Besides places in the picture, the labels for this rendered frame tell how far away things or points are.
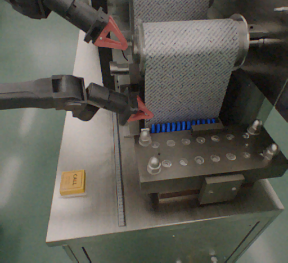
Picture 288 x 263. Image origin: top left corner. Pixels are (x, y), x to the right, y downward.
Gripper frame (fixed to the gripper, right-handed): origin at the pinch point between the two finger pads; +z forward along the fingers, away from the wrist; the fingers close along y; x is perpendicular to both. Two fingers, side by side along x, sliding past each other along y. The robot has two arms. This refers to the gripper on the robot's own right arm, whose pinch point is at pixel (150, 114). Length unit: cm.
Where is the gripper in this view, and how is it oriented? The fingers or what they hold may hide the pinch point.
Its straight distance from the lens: 68.8
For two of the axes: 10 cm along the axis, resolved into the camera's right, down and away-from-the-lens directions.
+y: 1.3, 6.8, -7.2
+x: 5.1, -6.7, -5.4
